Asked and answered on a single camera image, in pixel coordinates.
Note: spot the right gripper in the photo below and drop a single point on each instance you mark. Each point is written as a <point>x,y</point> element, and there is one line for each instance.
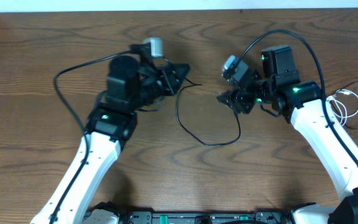
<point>245,95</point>

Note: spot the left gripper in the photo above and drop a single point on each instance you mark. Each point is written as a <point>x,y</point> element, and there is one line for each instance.
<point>165,81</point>

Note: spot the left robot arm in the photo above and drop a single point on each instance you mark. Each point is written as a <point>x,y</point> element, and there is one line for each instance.
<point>131,84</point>

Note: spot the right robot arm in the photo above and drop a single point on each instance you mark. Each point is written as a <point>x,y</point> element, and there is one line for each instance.
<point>301,104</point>

